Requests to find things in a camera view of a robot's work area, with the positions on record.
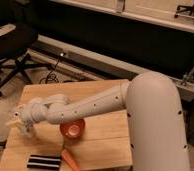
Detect white plastic bottle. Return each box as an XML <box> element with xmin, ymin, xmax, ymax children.
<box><xmin>21</xmin><ymin>124</ymin><xmax>36</xmax><ymax>138</ymax></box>

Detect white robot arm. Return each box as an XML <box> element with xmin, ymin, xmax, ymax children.
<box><xmin>7</xmin><ymin>71</ymin><xmax>190</xmax><ymax>171</ymax></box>

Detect orange bowl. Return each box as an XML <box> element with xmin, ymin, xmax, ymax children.
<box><xmin>60</xmin><ymin>119</ymin><xmax>85</xmax><ymax>139</ymax></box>

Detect metal floor rail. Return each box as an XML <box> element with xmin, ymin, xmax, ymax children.
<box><xmin>33</xmin><ymin>34</ymin><xmax>194</xmax><ymax>103</ymax></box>

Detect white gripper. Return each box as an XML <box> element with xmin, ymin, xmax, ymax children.
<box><xmin>6</xmin><ymin>98</ymin><xmax>52</xmax><ymax>127</ymax></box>

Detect black floor cable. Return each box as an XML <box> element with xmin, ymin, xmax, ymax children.
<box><xmin>39</xmin><ymin>54</ymin><xmax>65</xmax><ymax>85</ymax></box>

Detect black chair base background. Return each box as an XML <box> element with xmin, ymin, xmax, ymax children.
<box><xmin>174</xmin><ymin>5</ymin><xmax>194</xmax><ymax>22</ymax></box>

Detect black white striped object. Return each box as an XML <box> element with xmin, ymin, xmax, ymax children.
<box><xmin>27</xmin><ymin>155</ymin><xmax>61</xmax><ymax>170</ymax></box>

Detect black office chair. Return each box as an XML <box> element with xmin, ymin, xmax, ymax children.
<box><xmin>0</xmin><ymin>23</ymin><xmax>52</xmax><ymax>97</ymax></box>

